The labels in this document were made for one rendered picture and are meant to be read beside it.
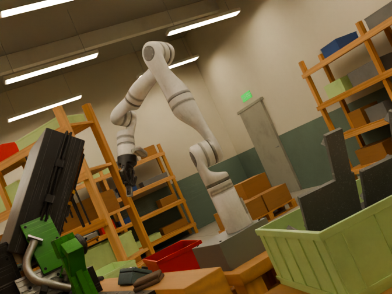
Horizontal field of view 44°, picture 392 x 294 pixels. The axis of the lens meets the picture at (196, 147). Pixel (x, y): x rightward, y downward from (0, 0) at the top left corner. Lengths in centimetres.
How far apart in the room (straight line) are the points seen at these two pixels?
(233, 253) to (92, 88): 1024
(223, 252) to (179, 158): 1017
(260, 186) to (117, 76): 495
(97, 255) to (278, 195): 432
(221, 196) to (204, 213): 1008
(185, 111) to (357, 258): 85
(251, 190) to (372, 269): 745
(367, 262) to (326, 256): 9
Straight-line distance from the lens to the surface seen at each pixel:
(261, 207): 809
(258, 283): 154
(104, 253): 469
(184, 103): 170
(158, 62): 176
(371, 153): 780
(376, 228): 111
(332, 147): 113
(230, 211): 165
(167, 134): 1174
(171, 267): 203
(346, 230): 107
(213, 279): 144
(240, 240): 161
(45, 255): 191
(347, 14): 806
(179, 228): 1086
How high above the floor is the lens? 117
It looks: 3 degrees up
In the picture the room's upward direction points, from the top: 24 degrees counter-clockwise
